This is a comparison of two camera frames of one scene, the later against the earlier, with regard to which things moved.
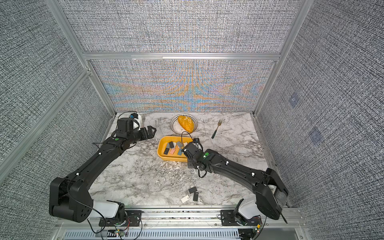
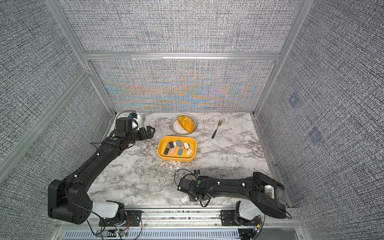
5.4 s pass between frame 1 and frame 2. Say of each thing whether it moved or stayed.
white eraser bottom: stayed
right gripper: moved
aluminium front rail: stayed
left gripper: stayed
